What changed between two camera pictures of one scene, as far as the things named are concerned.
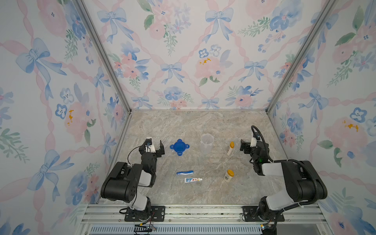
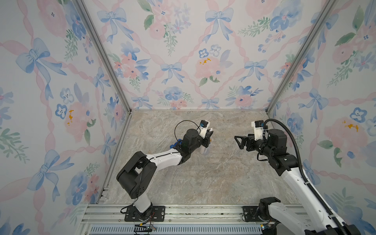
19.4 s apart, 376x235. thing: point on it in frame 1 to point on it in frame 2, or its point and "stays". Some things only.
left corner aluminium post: (83, 8) stays
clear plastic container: (206, 140) stays
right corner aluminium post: (327, 7) stays
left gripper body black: (157, 154) to (204, 142)
